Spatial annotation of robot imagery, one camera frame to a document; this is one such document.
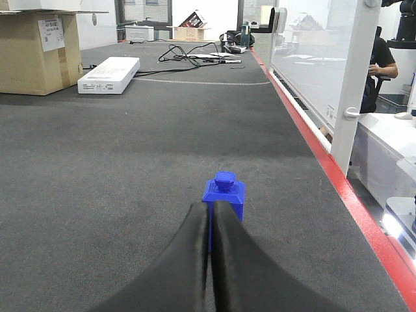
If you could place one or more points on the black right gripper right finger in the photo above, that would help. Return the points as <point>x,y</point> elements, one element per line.
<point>245,278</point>

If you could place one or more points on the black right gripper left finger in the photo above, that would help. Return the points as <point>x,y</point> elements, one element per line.
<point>176,280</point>

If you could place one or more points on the blue plastic block part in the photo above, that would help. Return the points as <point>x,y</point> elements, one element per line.
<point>224,186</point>

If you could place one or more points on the black bag on conveyor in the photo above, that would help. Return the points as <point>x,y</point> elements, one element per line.
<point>234,42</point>

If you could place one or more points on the white machine cabinet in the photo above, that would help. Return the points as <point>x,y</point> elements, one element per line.
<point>383,156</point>

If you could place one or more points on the long white flat box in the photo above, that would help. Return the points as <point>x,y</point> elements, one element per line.
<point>112,76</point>

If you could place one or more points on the seated person black shirt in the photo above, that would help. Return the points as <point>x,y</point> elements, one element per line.
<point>382,64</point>

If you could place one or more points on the white printer box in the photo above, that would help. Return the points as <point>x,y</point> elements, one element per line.
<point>139,33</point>

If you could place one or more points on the open cardboard box background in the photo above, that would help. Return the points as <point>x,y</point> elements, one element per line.
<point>192,29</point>

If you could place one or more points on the large cardboard box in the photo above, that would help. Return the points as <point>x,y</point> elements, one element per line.
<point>40,51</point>

